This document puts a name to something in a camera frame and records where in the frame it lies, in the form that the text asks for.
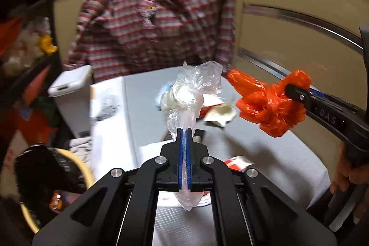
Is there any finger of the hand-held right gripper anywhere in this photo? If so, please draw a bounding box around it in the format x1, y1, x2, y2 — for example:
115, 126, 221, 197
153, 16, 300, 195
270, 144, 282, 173
308, 86, 332, 99
285, 83, 315, 108

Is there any red plaid shirt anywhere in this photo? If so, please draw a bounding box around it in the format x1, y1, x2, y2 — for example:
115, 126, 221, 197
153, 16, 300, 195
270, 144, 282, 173
63, 0, 240, 83

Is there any red white packet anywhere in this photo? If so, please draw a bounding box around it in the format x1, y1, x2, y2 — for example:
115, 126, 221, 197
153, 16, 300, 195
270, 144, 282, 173
200, 94, 225, 117
223, 156, 255, 172

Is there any metal drawer handle rail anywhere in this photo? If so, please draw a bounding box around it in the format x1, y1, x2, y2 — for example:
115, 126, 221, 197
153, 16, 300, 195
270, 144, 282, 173
239, 48, 290, 80
244, 3, 364, 48

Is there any white lidded bin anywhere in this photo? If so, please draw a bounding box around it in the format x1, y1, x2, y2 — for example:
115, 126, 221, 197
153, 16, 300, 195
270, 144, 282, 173
48, 64, 93, 145

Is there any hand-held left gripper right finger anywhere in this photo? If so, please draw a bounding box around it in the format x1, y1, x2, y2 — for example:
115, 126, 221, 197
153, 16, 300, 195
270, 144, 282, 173
186, 127, 338, 246

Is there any yellow toy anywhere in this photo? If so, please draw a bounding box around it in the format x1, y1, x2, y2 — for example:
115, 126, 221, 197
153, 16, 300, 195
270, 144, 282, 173
39, 34, 58, 56

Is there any blue face mask packet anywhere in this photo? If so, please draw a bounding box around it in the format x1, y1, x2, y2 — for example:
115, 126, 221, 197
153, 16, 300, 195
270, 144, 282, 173
155, 83, 177, 109

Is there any orange red bag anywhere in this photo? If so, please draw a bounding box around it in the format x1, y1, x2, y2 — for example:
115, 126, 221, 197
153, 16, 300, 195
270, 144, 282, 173
6, 64, 62, 148

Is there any clear plastic bag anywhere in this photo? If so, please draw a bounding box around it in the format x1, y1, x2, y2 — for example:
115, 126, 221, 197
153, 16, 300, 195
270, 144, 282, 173
160, 61, 224, 212

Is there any white paper sheet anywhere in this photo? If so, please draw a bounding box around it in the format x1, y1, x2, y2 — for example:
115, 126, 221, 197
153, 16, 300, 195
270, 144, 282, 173
89, 77, 129, 148

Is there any person's right hand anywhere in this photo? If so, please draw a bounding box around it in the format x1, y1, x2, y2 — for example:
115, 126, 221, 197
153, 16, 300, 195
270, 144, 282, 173
330, 142, 369, 220

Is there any beige paper wrapper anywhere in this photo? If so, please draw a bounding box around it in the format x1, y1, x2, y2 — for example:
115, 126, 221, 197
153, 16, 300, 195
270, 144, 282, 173
203, 105, 238, 128

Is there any orange plastic bag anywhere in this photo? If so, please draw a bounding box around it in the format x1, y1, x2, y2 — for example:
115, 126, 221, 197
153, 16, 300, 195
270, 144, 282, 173
226, 69, 312, 138

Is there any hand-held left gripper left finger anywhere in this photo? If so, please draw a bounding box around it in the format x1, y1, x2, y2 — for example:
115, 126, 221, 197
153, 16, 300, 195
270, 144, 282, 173
32, 127, 185, 246

